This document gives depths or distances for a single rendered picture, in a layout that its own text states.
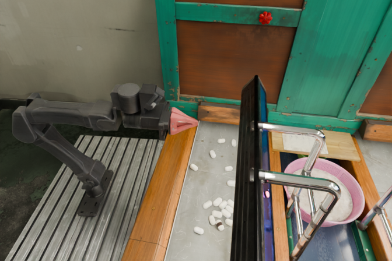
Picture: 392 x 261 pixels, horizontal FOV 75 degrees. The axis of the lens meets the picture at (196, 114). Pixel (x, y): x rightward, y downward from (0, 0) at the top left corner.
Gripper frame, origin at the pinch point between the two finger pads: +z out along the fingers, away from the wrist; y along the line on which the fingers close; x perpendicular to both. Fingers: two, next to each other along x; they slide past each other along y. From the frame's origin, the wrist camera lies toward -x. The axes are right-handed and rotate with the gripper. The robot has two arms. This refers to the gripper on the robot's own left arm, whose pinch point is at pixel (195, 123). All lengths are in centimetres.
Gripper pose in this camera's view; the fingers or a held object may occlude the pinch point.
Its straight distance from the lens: 71.3
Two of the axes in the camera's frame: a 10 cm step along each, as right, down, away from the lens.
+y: 0.8, -6.5, 7.6
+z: 10.0, 0.8, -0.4
